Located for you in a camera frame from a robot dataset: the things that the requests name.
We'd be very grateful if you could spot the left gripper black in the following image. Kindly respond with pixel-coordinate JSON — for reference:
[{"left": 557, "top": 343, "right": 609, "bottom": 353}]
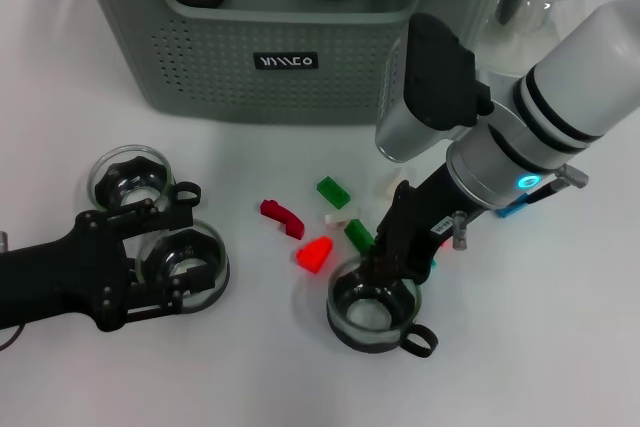
[{"left": 0, "top": 199, "right": 215, "bottom": 334}]

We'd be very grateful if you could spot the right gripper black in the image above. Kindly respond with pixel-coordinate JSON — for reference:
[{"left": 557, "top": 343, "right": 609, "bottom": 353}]
[{"left": 359, "top": 164, "right": 484, "bottom": 289}]

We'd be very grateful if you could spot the glass teacup black holder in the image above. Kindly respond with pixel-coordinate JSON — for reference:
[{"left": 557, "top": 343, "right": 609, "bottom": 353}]
[
  {"left": 88, "top": 145, "right": 202, "bottom": 213},
  {"left": 134, "top": 219, "right": 231, "bottom": 316},
  {"left": 325, "top": 252, "right": 439, "bottom": 359}
]

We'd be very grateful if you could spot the white thin bar toy brick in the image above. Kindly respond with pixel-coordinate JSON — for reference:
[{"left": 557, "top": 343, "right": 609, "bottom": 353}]
[{"left": 323, "top": 206, "right": 361, "bottom": 227}]

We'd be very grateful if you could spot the bright red sloped toy brick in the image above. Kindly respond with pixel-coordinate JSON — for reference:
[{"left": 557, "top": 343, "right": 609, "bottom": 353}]
[{"left": 295, "top": 235, "right": 335, "bottom": 274}]

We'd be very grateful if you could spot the dark red curved toy brick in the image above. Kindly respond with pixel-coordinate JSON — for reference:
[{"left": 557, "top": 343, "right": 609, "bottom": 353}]
[{"left": 258, "top": 198, "right": 306, "bottom": 241}]

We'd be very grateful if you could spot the grey-green perforated storage bin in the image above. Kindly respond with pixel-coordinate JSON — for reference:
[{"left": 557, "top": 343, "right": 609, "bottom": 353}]
[{"left": 67, "top": 0, "right": 524, "bottom": 126}]

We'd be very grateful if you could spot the green rectangular toy brick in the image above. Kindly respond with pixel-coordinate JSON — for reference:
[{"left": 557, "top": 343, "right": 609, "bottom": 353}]
[
  {"left": 343, "top": 218, "right": 376, "bottom": 253},
  {"left": 314, "top": 175, "right": 352, "bottom": 210}
]

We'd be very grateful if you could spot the silver plug on right gripper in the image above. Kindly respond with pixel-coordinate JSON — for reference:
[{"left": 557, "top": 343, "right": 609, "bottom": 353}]
[{"left": 451, "top": 210, "right": 470, "bottom": 251}]

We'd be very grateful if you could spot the white chunky toy brick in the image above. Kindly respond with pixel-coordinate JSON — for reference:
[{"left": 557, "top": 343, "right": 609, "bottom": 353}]
[{"left": 374, "top": 166, "right": 416, "bottom": 198}]

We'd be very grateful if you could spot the blue square plate brick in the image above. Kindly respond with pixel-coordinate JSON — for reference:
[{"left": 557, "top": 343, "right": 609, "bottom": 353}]
[{"left": 497, "top": 194, "right": 531, "bottom": 220}]

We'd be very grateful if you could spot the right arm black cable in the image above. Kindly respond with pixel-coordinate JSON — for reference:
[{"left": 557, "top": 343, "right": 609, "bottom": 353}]
[{"left": 519, "top": 163, "right": 590, "bottom": 206}]

